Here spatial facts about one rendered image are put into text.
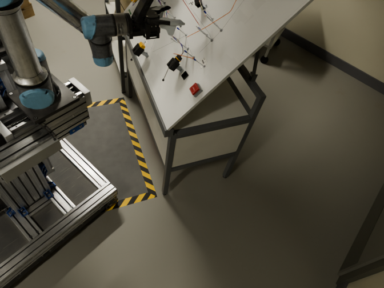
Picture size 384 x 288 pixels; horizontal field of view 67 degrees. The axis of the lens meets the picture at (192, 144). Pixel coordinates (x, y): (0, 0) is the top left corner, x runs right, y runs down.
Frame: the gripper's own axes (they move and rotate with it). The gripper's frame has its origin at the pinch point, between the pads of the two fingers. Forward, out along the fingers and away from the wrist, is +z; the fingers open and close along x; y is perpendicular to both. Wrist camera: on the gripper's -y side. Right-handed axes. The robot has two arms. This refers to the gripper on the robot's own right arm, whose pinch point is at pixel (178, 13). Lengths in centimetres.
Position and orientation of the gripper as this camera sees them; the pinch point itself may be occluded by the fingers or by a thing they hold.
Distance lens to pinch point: 121.0
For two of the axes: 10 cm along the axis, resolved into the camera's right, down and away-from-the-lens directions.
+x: 4.0, 6.9, -6.1
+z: 9.1, -2.3, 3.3
